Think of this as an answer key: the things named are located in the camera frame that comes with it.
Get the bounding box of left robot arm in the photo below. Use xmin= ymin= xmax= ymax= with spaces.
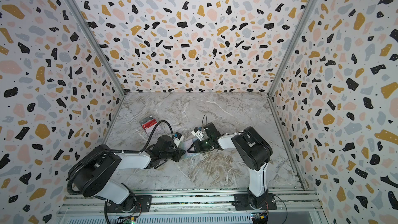
xmin=67 ymin=135 xmax=186 ymax=212

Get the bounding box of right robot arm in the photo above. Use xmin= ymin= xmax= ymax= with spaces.
xmin=187 ymin=122 xmax=273 ymax=210

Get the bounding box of red card in box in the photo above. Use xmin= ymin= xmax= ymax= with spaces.
xmin=142 ymin=119 xmax=157 ymax=130

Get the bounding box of clear acrylic card box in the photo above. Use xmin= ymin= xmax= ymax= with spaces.
xmin=139 ymin=115 xmax=158 ymax=136

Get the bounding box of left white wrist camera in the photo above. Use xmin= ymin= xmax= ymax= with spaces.
xmin=174 ymin=132 xmax=184 ymax=146

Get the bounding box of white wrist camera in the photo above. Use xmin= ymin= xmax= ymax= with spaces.
xmin=191 ymin=127 xmax=205 ymax=141
xmin=174 ymin=132 xmax=184 ymax=146

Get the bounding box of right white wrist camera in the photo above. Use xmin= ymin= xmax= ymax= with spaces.
xmin=191 ymin=127 xmax=205 ymax=141

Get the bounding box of left black corrugated cable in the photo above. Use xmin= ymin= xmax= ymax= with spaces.
xmin=66 ymin=120 xmax=175 ymax=196

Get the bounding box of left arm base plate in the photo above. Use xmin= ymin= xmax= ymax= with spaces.
xmin=106 ymin=195 xmax=152 ymax=215

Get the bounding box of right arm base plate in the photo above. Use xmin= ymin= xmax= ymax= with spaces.
xmin=232 ymin=193 xmax=277 ymax=211

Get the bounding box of aluminium front rail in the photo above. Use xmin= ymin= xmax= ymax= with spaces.
xmin=57 ymin=187 xmax=323 ymax=216

